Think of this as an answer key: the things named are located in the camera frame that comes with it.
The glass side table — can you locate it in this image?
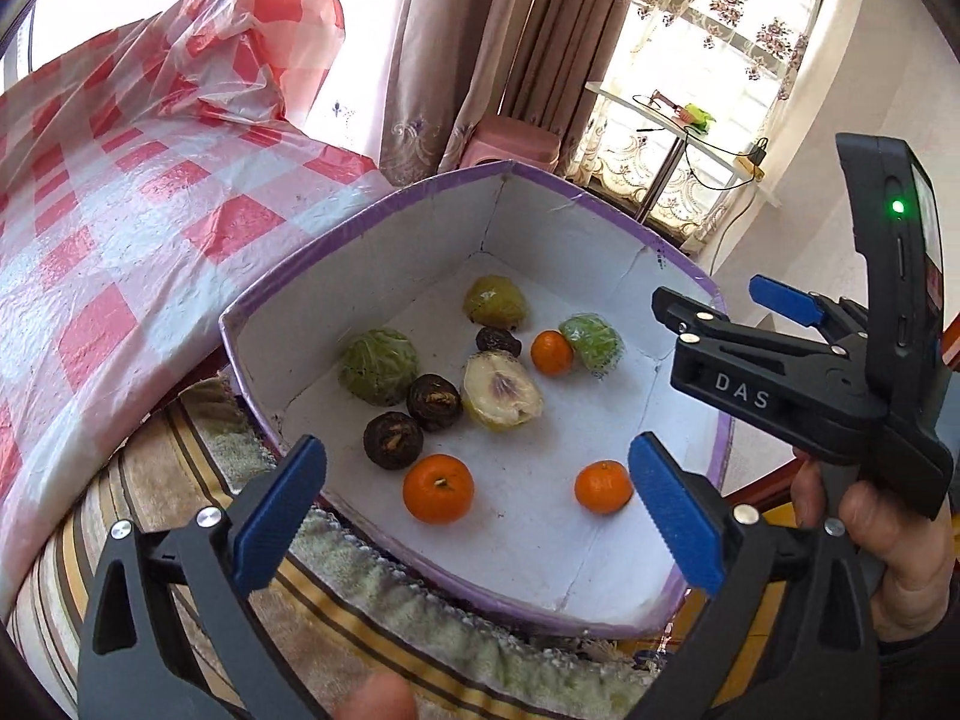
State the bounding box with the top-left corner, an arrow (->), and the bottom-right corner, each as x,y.
585,80 -> 785,241

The large dark wrinkled passion fruit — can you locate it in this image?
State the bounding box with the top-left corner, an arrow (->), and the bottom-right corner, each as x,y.
475,325 -> 524,359

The large orange with stem dimple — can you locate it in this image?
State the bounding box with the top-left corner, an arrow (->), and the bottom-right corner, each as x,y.
402,454 -> 476,525

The small green fruit wedge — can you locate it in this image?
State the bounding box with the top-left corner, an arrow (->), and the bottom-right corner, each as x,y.
559,313 -> 626,374

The beige embroidered curtain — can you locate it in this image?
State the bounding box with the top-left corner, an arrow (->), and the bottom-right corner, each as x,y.
379,0 -> 556,188

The yellow-green fruit half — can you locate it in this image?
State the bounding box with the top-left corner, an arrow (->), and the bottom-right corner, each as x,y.
460,350 -> 545,434

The small orange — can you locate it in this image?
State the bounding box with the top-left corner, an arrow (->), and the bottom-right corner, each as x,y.
530,330 -> 576,377

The striped towel blanket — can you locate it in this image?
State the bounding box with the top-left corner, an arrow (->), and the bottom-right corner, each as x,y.
7,379 -> 676,720

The person's left hand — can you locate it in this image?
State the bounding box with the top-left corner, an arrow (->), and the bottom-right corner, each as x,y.
349,671 -> 417,720

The pink plastic stool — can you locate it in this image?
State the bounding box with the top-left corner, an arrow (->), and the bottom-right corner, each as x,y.
457,118 -> 562,175

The dark green fruit half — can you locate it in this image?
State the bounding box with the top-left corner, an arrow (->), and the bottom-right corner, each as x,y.
337,326 -> 421,406

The dark red small item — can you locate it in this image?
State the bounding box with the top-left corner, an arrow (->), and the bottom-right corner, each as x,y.
632,90 -> 687,117

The purple cardboard box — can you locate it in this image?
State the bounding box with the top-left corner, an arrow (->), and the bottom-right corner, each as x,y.
217,160 -> 736,638

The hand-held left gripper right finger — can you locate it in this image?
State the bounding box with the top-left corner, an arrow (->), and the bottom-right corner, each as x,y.
628,431 -> 880,720

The person's right hand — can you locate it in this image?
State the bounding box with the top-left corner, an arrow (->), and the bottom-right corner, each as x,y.
791,457 -> 955,642

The floral sheer curtain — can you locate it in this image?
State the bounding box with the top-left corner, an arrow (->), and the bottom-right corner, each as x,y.
570,0 -> 837,248

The brown paisley curtain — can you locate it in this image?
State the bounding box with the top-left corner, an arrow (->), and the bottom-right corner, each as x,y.
499,0 -> 650,181

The person's right forearm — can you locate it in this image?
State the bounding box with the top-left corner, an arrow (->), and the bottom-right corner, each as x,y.
877,615 -> 955,720

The red white checked plastic tablecloth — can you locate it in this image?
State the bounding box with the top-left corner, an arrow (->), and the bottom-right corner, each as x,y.
0,0 -> 383,616

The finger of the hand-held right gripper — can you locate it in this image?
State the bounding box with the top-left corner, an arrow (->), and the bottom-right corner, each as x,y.
748,275 -> 871,338
651,285 -> 848,361

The medium orange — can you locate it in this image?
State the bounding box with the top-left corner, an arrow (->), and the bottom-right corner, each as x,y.
574,460 -> 635,516

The brownish fruit piece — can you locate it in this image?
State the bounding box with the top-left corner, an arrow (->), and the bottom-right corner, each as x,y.
461,275 -> 530,331

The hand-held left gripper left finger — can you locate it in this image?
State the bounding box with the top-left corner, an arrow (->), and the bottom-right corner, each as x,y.
77,435 -> 329,720

